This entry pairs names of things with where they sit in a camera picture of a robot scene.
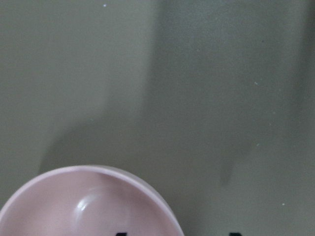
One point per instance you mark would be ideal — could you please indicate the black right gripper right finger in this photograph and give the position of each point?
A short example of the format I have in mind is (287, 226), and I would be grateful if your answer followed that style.
(235, 234)

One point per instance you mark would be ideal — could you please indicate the small pink bowl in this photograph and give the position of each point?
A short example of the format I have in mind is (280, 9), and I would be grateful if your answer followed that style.
(87, 201)

